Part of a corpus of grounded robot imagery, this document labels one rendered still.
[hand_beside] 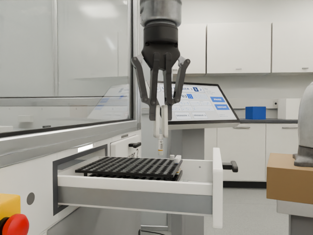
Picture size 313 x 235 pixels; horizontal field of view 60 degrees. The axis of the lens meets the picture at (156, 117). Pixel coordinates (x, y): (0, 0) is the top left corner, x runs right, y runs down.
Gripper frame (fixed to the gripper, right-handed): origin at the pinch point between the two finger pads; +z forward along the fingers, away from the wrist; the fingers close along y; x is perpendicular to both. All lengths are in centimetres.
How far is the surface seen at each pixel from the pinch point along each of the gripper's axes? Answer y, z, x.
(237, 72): -178, -56, -294
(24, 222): 22.9, 12.7, 18.6
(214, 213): -7.3, 16.3, 12.3
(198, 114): -39, 0, -82
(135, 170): 5.3, 11.0, -2.0
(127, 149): 3.2, 11.8, -39.9
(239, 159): -164, 61, -262
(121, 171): 8.3, 11.0, -1.7
